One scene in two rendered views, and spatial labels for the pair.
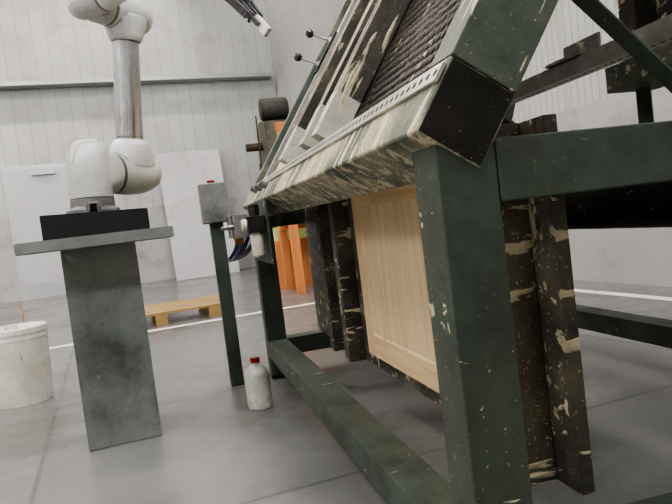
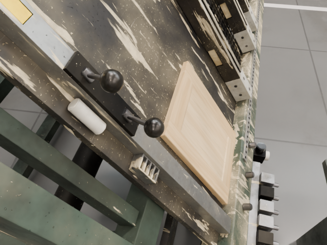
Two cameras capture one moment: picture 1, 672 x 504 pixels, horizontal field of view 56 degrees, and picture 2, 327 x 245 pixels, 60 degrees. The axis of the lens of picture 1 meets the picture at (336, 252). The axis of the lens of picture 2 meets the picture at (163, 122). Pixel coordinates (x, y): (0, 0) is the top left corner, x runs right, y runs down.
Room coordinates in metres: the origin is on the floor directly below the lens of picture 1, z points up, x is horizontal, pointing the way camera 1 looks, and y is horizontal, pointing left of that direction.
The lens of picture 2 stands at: (3.11, 0.22, 1.84)
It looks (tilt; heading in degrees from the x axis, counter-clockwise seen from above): 52 degrees down; 208
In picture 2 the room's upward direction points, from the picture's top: straight up
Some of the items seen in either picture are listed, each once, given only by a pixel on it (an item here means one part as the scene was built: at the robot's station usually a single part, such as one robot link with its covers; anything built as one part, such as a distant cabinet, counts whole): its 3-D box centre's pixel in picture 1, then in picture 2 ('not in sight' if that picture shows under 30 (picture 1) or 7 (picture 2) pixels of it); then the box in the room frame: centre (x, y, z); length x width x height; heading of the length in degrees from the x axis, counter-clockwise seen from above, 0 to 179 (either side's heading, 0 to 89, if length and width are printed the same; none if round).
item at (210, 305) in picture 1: (158, 313); not in sight; (5.59, 1.63, 0.05); 1.20 x 0.83 x 0.11; 107
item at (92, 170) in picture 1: (91, 169); not in sight; (2.35, 0.86, 0.99); 0.18 x 0.16 x 0.22; 149
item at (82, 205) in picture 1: (92, 206); not in sight; (2.32, 0.86, 0.86); 0.22 x 0.18 x 0.06; 21
